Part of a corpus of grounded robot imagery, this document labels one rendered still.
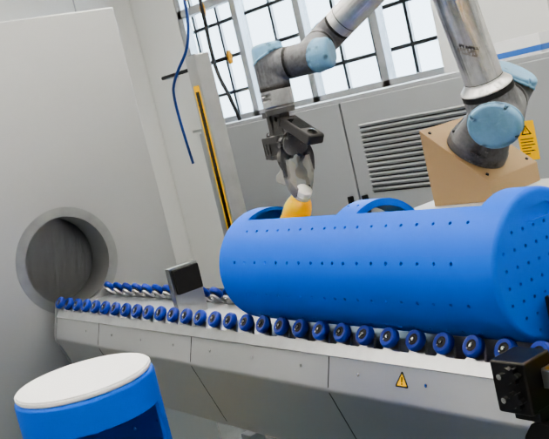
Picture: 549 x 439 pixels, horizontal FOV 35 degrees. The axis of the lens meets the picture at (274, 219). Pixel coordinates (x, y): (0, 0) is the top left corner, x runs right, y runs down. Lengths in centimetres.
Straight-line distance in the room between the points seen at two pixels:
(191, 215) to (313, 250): 535
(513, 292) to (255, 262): 71
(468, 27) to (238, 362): 101
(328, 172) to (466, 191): 197
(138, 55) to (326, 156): 351
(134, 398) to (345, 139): 239
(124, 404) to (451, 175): 95
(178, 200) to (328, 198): 335
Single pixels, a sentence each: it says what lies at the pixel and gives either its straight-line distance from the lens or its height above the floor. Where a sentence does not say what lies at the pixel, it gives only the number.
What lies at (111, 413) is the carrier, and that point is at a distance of 174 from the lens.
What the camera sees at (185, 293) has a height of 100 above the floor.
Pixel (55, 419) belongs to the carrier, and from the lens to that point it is 174.
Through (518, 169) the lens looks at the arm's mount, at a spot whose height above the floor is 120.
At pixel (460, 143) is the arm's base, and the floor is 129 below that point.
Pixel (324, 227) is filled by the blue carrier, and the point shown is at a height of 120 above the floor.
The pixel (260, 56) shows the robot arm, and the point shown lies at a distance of 207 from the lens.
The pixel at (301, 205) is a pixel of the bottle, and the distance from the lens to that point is 209.
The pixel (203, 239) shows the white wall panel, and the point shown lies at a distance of 719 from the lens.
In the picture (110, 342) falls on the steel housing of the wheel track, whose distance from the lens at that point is 294.
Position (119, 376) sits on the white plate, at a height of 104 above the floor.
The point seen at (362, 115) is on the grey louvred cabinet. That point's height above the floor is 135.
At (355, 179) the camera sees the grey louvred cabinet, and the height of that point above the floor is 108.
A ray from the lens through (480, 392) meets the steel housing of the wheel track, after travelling 170.
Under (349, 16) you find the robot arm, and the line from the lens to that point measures 210.
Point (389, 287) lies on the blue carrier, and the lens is 174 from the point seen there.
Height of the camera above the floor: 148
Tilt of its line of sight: 7 degrees down
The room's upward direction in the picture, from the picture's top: 13 degrees counter-clockwise
